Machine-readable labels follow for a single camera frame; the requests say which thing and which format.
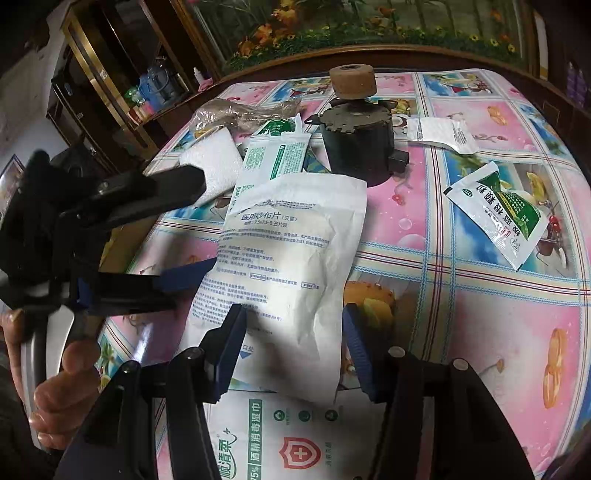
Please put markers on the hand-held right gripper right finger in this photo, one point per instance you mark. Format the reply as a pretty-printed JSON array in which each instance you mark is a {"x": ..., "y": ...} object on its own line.
[{"x": 358, "y": 355}]

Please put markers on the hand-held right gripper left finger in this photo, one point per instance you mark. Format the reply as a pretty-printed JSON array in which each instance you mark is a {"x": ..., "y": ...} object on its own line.
[{"x": 231, "y": 346}]

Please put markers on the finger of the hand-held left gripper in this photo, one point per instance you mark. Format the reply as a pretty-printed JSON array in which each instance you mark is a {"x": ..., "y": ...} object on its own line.
[
  {"x": 184, "y": 275},
  {"x": 157, "y": 189}
]

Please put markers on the white cloth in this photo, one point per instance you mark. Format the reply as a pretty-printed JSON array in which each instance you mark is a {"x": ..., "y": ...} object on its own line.
[{"x": 212, "y": 159}]

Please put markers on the large alcohol wipes pack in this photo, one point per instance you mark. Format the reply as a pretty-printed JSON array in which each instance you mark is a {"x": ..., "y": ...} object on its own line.
[{"x": 295, "y": 438}]

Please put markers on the white gauze packet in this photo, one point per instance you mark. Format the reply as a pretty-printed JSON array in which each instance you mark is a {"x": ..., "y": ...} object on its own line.
[{"x": 291, "y": 249}]

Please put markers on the green white wipes packet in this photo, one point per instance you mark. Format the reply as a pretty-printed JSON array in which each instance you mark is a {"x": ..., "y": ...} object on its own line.
[
  {"x": 274, "y": 127},
  {"x": 272, "y": 159}
]

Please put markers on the green white medicine sachet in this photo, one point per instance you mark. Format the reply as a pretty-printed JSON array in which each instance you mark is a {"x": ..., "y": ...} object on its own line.
[{"x": 498, "y": 212}]

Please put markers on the person's left hand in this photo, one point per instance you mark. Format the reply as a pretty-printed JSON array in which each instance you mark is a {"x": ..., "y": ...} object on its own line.
[{"x": 69, "y": 397}]

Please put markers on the blue plastic bottle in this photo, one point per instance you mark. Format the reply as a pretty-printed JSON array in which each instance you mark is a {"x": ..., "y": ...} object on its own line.
[{"x": 157, "y": 87}]

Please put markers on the clear plastic bag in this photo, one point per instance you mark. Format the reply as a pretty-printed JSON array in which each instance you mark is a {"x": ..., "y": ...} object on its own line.
[{"x": 231, "y": 115}]

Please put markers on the printed tablecloth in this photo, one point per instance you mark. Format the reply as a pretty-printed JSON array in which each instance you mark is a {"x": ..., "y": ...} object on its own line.
[{"x": 461, "y": 304}]

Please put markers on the small white bottle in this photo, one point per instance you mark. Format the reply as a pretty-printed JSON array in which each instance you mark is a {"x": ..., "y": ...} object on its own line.
[{"x": 199, "y": 77}]

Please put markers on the wooden cabinet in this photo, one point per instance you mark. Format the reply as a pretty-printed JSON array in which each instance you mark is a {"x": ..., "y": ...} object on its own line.
[{"x": 277, "y": 74}]

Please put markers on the black motor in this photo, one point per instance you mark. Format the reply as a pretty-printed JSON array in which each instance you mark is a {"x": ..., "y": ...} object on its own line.
[{"x": 358, "y": 143}]

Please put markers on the cork wheel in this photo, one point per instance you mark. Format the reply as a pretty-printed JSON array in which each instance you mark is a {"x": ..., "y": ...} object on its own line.
[{"x": 353, "y": 83}]

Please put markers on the purple bottles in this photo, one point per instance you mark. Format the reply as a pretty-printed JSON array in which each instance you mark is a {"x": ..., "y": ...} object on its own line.
[{"x": 577, "y": 81}]

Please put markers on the flower wall poster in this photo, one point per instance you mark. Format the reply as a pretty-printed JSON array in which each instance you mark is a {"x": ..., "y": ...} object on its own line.
[{"x": 369, "y": 23}]

